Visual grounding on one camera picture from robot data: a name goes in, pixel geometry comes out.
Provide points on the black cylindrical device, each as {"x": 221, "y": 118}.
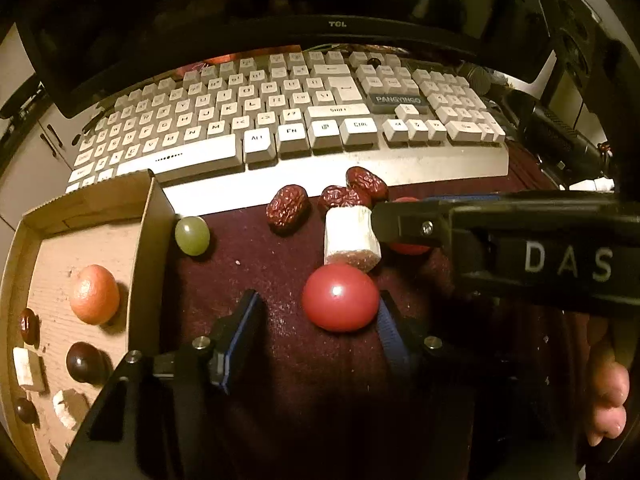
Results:
{"x": 560, "y": 135}

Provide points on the black monitor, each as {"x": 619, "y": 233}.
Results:
{"x": 250, "y": 10}

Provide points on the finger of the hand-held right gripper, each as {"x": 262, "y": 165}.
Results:
{"x": 470, "y": 198}
{"x": 410, "y": 225}

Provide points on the dark chestnut ball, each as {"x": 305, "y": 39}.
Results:
{"x": 82, "y": 361}

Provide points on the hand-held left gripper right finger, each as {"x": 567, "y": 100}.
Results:
{"x": 392, "y": 340}

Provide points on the grey lower kitchen cabinets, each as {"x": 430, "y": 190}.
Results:
{"x": 20, "y": 170}

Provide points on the person's right hand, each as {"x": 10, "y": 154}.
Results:
{"x": 607, "y": 395}

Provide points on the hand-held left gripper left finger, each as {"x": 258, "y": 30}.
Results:
{"x": 242, "y": 330}

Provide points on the red jujube date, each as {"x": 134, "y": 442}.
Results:
{"x": 340, "y": 196}
{"x": 287, "y": 208}
{"x": 367, "y": 182}

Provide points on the red cherry tomato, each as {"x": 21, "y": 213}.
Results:
{"x": 410, "y": 250}
{"x": 340, "y": 297}

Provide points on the green grape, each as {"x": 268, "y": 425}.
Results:
{"x": 191, "y": 235}

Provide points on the dark grey panel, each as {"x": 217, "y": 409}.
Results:
{"x": 575, "y": 20}

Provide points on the cardboard tray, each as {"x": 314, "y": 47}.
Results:
{"x": 75, "y": 240}

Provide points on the white keyboard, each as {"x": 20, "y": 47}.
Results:
{"x": 300, "y": 110}

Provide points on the small orange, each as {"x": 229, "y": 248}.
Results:
{"x": 94, "y": 294}

